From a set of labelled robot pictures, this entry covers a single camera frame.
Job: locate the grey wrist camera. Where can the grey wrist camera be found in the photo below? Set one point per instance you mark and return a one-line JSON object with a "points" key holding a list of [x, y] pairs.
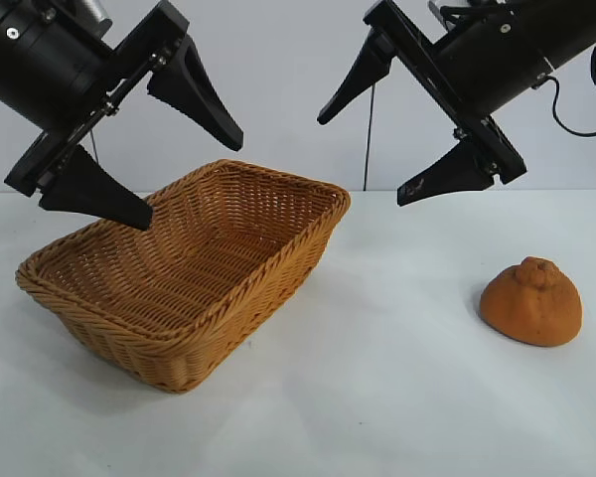
{"points": [[97, 10], [437, 7]]}

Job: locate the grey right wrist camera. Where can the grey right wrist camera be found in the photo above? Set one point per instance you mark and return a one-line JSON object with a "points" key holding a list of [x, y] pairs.
{"points": [[437, 7]]}

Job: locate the woven wicker basket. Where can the woven wicker basket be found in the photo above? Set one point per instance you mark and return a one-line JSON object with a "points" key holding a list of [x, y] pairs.
{"points": [[203, 278]]}

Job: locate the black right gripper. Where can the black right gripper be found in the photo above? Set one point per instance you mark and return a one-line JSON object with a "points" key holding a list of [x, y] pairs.
{"points": [[487, 64]]}

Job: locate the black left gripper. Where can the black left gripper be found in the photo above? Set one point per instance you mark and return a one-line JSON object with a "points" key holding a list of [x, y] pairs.
{"points": [[40, 69]]}

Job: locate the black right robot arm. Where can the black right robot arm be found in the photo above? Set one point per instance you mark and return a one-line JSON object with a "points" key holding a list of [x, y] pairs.
{"points": [[576, 25]]}

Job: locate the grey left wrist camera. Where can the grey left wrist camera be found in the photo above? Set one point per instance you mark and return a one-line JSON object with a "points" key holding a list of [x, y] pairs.
{"points": [[97, 10]]}

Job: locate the orange-brown bumpy bread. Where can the orange-brown bumpy bread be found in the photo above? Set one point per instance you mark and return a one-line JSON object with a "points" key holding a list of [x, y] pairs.
{"points": [[526, 313]]}

